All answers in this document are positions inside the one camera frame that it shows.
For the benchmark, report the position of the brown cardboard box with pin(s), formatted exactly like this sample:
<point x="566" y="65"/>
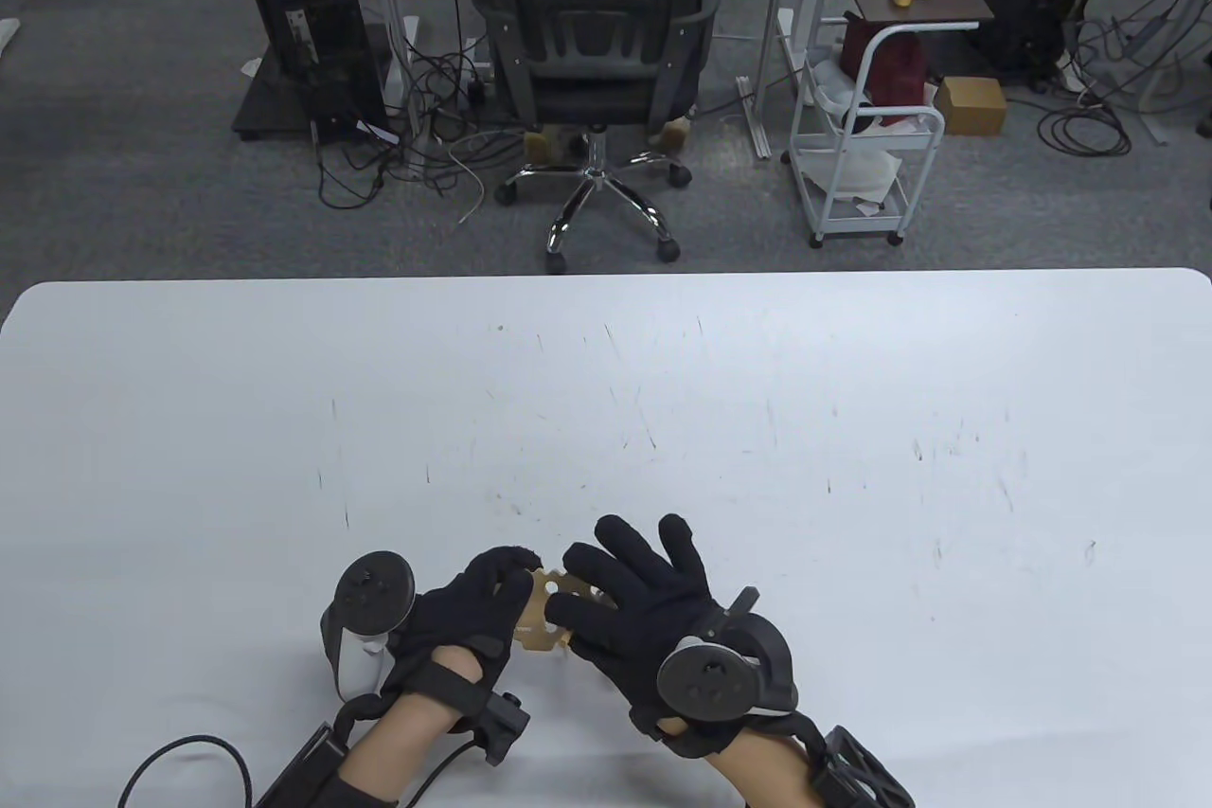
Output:
<point x="971" y="105"/>

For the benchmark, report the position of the white rolling cart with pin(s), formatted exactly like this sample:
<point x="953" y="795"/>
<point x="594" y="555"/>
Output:
<point x="852" y="230"/>

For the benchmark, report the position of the person's left hand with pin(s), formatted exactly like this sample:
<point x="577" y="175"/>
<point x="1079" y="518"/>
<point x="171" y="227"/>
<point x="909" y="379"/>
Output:
<point x="464" y="619"/>

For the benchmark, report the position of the black and white tracking controller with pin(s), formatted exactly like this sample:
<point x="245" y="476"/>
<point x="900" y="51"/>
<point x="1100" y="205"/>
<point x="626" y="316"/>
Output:
<point x="374" y="590"/>
<point x="705" y="680"/>

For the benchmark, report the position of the white crumpled paper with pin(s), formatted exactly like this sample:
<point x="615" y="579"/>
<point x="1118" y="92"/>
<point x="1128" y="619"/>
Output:
<point x="852" y="169"/>

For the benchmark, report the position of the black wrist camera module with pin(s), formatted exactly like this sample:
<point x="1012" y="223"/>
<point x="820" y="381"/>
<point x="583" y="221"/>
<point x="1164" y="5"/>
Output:
<point x="502" y="727"/>

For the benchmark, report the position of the person's right forearm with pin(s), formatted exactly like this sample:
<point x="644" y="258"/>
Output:
<point x="767" y="770"/>

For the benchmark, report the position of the dark red bag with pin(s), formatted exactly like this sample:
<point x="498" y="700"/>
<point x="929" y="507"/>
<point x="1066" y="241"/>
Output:
<point x="895" y="69"/>

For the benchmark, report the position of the black mesh office chair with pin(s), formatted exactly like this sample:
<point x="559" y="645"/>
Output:
<point x="597" y="22"/>

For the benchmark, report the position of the wooden crocodile lacing toy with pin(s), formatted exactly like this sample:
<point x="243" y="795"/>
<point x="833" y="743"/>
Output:
<point x="542" y="628"/>

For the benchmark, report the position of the person's right hand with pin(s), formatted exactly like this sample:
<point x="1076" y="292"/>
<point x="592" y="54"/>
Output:
<point x="644" y="619"/>

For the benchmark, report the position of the black computer tower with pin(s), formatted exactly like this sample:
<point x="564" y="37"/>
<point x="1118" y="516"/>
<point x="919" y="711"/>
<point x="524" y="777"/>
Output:
<point x="312" y="12"/>

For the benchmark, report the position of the person's left forearm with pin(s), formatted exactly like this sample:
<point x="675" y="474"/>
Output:
<point x="398" y="742"/>

